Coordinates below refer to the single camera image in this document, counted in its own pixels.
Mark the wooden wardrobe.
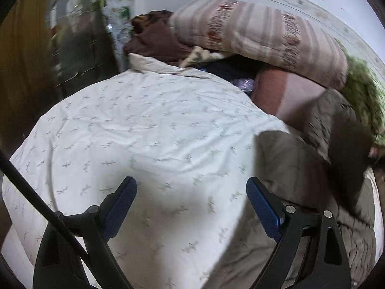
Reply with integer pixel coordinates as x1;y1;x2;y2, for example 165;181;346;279
0;0;136;154

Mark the striped floral pillow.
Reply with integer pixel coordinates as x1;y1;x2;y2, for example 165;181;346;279
168;0;349;91

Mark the green printed cloth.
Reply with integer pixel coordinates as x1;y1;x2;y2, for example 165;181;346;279
334;38;385;148

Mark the pink pillow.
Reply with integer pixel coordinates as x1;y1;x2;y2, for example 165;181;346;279
250;65;328;127

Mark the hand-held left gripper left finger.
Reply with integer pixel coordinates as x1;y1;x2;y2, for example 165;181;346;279
32;176;138;289

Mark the white leaf-print bed sheet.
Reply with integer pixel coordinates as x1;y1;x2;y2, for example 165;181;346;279
1;56;289;289

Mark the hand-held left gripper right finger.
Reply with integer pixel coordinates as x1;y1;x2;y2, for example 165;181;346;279
246;177;352;289

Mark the black cable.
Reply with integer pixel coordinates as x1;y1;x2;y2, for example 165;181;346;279
0;149;91;261

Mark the floral printed cloth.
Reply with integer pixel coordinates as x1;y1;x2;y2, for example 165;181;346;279
101;0;136;73

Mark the dark cloth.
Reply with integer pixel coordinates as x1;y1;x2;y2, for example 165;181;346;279
201;56;265;94

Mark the cream floral cloth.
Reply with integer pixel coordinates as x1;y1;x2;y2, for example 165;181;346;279
179;45;229;68

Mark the brown cloth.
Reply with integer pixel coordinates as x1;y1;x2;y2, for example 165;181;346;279
123;10;193;67

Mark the grey quilted blanket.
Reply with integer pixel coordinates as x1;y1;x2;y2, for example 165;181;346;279
211;89;376;289

